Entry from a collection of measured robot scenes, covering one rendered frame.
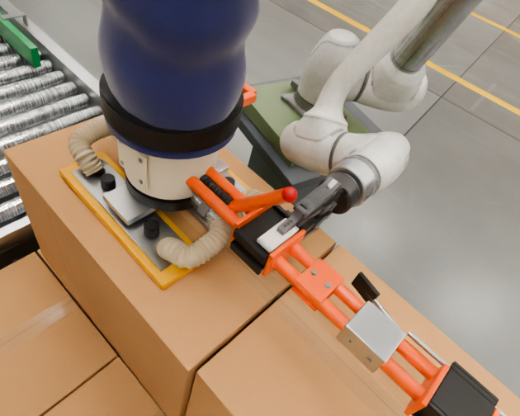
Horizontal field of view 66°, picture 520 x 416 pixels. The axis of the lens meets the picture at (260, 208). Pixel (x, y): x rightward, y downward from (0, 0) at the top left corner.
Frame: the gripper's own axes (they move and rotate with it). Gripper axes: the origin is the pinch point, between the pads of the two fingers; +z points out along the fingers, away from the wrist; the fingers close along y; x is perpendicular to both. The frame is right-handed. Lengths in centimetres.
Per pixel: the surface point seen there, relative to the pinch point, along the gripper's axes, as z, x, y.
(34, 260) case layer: 21, 56, 54
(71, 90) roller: -28, 121, 55
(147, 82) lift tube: 8.6, 21.5, -20.1
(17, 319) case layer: 32, 43, 54
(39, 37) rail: -32, 151, 49
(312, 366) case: 3.8, -16.7, 13.9
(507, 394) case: -19, -45, 14
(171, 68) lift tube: 6.1, 19.8, -22.3
